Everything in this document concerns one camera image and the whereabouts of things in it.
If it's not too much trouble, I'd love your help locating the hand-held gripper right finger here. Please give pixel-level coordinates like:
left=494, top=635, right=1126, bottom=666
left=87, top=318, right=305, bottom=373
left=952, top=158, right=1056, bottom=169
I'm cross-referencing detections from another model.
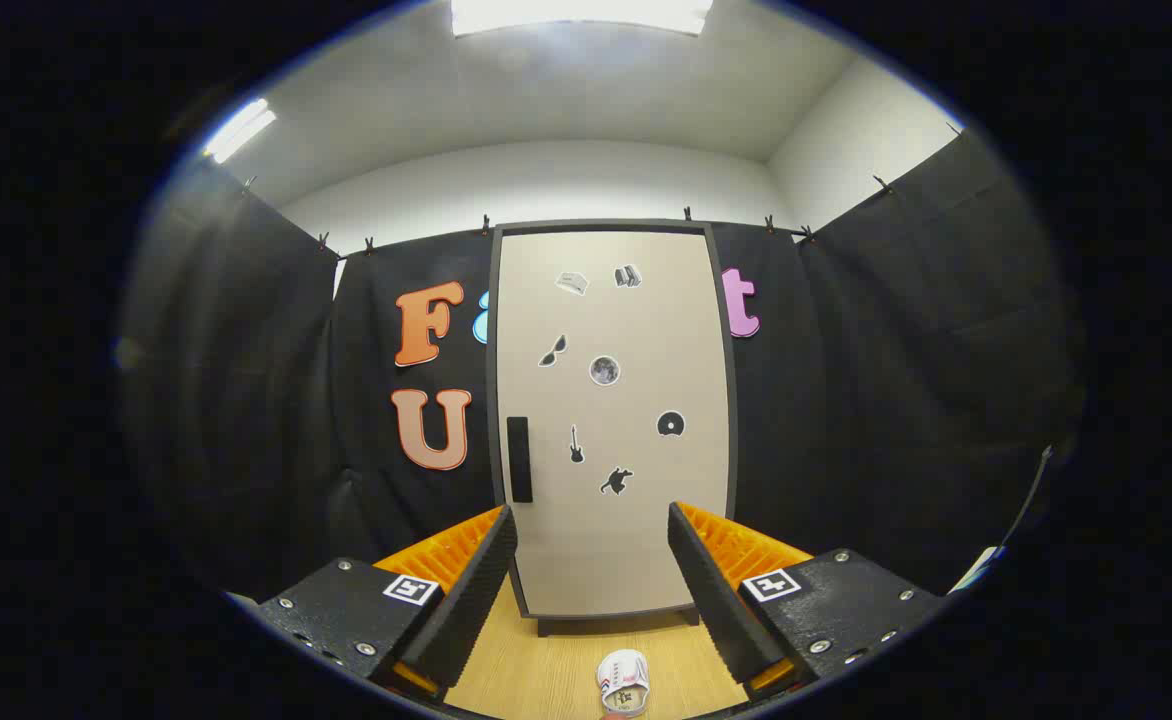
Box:
left=668, top=502, right=947, bottom=701

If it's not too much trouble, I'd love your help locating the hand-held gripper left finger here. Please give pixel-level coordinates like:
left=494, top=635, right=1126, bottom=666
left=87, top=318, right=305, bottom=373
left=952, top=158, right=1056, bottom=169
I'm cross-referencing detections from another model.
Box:
left=258, top=505, right=519, bottom=701

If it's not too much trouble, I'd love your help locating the white shoe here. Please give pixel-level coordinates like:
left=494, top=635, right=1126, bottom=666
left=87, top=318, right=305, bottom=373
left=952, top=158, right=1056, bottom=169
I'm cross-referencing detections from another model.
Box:
left=596, top=649, right=651, bottom=717

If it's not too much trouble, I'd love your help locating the black door handle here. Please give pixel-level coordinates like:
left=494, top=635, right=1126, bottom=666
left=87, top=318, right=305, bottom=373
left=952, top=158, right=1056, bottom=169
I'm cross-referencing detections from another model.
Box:
left=507, top=416, right=533, bottom=504

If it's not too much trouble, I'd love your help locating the grey shoe cabinet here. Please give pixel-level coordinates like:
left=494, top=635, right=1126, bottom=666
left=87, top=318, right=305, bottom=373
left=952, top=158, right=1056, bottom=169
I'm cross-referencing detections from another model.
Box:
left=486, top=220, right=739, bottom=638

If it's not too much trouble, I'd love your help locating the white object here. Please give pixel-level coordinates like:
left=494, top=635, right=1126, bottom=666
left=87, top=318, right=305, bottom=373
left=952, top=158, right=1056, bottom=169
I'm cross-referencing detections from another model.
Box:
left=951, top=545, right=1007, bottom=596

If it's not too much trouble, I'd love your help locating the black backdrop cloth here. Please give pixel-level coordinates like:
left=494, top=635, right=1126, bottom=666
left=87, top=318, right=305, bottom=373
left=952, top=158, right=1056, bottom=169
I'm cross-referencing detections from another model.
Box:
left=121, top=130, right=1087, bottom=601

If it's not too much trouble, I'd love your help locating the ceiling light panel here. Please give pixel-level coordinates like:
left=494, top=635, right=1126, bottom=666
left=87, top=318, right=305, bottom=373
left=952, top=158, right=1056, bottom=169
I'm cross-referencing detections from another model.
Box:
left=204, top=98, right=277, bottom=164
left=451, top=0, right=715, bottom=39

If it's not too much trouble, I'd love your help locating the thin black cable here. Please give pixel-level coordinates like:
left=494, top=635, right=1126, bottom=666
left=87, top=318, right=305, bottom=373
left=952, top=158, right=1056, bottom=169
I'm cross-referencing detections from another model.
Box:
left=1006, top=443, right=1055, bottom=549

